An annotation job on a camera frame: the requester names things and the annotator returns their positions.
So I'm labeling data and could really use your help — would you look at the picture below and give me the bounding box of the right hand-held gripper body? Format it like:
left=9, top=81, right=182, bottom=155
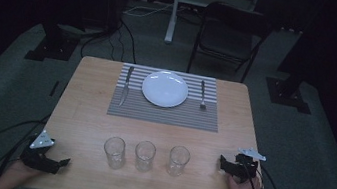
left=229, top=145, right=268, bottom=187

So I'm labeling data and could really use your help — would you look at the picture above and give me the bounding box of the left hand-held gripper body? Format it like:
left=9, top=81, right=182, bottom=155
left=17, top=126, right=66, bottom=175

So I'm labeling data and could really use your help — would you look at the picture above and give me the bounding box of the person's left hand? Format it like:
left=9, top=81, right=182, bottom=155
left=3, top=157, right=47, bottom=189

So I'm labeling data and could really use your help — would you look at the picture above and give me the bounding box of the clear drinking glass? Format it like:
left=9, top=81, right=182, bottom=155
left=166, top=143, right=193, bottom=179
left=131, top=138, right=158, bottom=174
left=100, top=135, right=129, bottom=172

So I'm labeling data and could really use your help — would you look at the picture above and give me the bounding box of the metal fork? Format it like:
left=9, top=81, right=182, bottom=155
left=197, top=79, right=212, bottom=111

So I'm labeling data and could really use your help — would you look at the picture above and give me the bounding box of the small black floor strip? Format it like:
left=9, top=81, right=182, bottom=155
left=48, top=79, right=60, bottom=99

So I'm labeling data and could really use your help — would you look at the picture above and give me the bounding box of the grey striped placemat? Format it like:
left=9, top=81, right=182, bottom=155
left=106, top=61, right=227, bottom=133

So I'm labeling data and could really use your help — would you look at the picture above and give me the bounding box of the white round plate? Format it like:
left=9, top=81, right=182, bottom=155
left=139, top=67, right=192, bottom=112

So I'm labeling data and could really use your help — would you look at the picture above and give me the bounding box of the metal table knife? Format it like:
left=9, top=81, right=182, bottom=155
left=118, top=65, right=135, bottom=109

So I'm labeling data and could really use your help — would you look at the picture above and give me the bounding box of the black folding chair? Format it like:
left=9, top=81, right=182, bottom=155
left=186, top=0, right=276, bottom=87

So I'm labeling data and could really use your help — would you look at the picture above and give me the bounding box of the black stand with base plate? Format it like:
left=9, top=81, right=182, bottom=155
left=261, top=28, right=324, bottom=116
left=23, top=2, right=86, bottom=68

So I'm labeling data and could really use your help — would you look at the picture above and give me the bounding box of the black floor cable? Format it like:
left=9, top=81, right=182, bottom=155
left=78, top=13, right=144, bottom=67

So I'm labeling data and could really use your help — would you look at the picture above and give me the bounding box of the white metal stand frame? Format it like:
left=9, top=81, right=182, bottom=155
left=163, top=0, right=263, bottom=57

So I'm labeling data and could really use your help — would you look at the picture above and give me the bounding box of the white floor cable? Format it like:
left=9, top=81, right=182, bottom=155
left=122, top=0, right=188, bottom=25

